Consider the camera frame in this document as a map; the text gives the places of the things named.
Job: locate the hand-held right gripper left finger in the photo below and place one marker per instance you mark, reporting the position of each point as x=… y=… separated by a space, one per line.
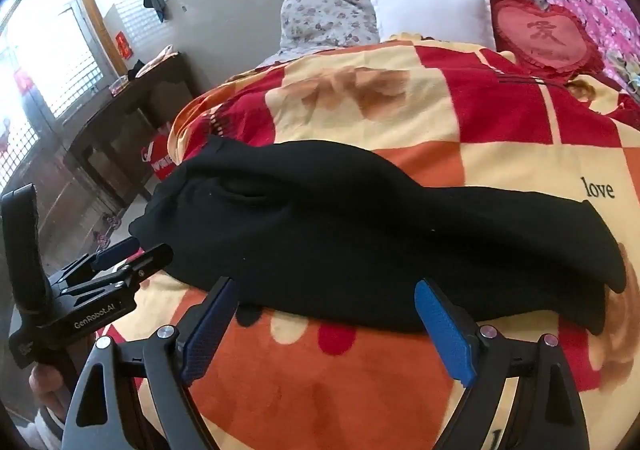
x=205 y=335

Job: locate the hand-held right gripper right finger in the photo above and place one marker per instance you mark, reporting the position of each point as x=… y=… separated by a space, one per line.
x=445 y=330

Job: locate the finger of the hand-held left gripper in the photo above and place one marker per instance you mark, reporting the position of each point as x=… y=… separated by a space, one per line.
x=117 y=249
x=150 y=257

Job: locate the black pants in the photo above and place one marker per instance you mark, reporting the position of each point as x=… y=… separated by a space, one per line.
x=350 y=230

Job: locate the person's left hand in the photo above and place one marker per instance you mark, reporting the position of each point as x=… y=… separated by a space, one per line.
x=47 y=382

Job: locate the red printed bag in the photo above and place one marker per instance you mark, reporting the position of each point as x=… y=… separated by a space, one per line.
x=162 y=155

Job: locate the red orange checkered blanket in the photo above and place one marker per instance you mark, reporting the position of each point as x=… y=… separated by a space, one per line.
x=325 y=380

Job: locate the dark wooden table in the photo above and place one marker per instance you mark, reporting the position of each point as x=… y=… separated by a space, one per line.
x=145 y=90

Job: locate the glass ashtray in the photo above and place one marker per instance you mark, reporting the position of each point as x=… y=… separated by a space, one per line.
x=119 y=86

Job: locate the window with grille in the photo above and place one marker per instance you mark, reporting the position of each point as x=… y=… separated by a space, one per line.
x=60 y=55

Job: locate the red heart-shaped cushion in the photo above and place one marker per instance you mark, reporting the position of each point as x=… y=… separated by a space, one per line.
x=545 y=37

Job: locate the multicoloured patterned cloth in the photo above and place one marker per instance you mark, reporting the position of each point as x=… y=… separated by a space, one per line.
x=631 y=75

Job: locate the white pillow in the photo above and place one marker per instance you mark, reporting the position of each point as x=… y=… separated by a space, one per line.
x=430 y=12

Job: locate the pink printed quilt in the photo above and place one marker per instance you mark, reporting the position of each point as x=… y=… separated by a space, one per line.
x=590 y=10

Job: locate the red wall sticker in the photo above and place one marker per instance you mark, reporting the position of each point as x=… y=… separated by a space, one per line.
x=125 y=46

